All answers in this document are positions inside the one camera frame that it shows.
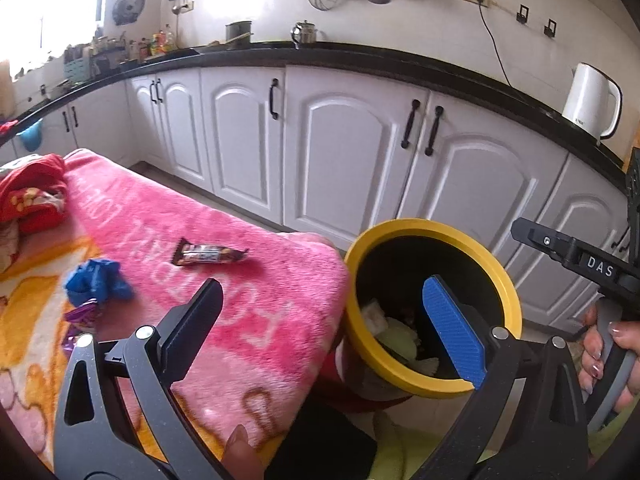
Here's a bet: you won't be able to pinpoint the person's right hand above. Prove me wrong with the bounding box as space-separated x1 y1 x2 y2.
578 306 640 413

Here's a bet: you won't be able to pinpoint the person's left hand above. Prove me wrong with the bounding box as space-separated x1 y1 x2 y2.
221 425 265 480

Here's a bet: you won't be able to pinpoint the pink cartoon fleece blanket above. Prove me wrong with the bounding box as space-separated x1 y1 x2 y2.
1 150 349 464

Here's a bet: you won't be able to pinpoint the yellow rimmed trash bin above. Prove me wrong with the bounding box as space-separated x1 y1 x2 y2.
314 219 523 413

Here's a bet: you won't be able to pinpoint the purple snack wrapper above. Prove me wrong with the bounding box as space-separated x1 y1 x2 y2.
61 298 102 359

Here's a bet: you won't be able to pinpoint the blue crumpled plastic bag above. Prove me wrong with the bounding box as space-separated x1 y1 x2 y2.
64 258 134 308

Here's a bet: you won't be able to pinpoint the red patterned cloth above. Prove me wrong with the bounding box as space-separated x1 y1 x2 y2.
1 154 68 235

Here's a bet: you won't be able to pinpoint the white lower kitchen cabinets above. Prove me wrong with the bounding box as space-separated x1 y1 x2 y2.
0 64 632 334

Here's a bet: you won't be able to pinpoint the condiment bottles group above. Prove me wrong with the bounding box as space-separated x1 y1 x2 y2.
128 24 178 62

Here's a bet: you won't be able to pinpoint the white electric kettle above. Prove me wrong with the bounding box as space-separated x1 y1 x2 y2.
562 63 623 142

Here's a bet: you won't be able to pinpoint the black power cord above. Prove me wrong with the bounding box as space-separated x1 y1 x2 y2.
476 0 514 89

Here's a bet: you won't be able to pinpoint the dark cooking pot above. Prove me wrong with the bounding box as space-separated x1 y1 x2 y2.
226 21 252 48

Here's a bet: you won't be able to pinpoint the steel teapot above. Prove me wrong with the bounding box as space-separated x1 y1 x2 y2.
290 21 318 49

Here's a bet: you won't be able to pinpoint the small wall fan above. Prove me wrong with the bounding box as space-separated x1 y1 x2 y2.
112 0 145 26

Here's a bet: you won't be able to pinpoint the brown chocolate bar wrapper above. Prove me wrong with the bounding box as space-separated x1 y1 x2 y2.
170 237 248 266

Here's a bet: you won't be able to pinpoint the light green mesh cloth pouch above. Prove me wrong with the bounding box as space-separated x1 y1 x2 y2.
375 318 439 377

